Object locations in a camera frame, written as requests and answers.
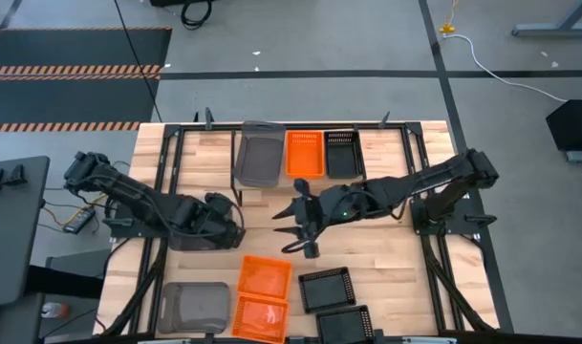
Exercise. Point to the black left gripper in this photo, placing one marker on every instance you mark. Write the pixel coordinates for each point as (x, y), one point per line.
(223, 229)

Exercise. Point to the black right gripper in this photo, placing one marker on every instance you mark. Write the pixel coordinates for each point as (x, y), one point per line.
(314, 215)

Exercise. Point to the grey translucent plastic basket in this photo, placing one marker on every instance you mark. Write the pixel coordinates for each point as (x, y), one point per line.
(192, 308)
(185, 243)
(259, 157)

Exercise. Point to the orange plastic slotted basket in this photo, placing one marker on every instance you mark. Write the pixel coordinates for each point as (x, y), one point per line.
(305, 157)
(259, 317)
(264, 277)

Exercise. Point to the black plastic slotted basket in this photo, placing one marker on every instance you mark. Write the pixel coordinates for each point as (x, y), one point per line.
(326, 291)
(343, 160)
(343, 327)

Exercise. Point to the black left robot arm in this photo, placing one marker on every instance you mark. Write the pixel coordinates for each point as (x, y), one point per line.
(128, 191)

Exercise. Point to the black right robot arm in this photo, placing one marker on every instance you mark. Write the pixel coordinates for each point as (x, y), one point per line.
(415, 179)

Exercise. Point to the black power adapter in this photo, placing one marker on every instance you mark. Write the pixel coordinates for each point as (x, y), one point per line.
(80, 221)

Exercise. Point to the dark grey equipment cart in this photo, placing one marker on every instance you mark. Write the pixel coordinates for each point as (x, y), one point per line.
(66, 282)

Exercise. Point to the small red white device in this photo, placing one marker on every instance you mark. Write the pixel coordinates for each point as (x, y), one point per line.
(56, 310)

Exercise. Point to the dark grey side table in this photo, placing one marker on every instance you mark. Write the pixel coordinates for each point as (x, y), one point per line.
(13, 239)

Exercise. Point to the black hazard-striped floor mat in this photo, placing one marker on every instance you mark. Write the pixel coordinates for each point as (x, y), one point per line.
(56, 100)

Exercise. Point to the black box on floor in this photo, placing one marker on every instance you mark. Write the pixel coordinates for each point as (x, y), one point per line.
(166, 2)

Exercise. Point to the yellow power plug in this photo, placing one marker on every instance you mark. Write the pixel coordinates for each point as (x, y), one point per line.
(446, 29)

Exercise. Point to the black equipment case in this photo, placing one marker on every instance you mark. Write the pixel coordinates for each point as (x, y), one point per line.
(575, 124)

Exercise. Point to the grey metal desk foot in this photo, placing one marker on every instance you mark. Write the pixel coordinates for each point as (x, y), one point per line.
(548, 31)

